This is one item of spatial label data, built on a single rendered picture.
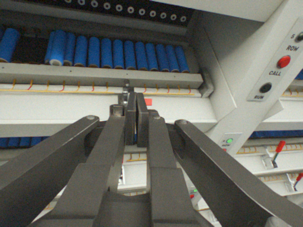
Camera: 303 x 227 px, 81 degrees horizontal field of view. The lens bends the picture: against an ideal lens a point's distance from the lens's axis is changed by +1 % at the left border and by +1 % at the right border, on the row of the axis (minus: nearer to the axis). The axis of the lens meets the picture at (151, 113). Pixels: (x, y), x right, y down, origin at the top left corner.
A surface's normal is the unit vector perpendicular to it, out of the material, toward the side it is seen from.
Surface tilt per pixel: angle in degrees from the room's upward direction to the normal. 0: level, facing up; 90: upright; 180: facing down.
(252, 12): 111
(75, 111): 21
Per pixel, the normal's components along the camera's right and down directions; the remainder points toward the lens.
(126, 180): 0.25, -0.48
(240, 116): 0.21, 0.65
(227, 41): -0.96, 0.00
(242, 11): 0.13, 0.87
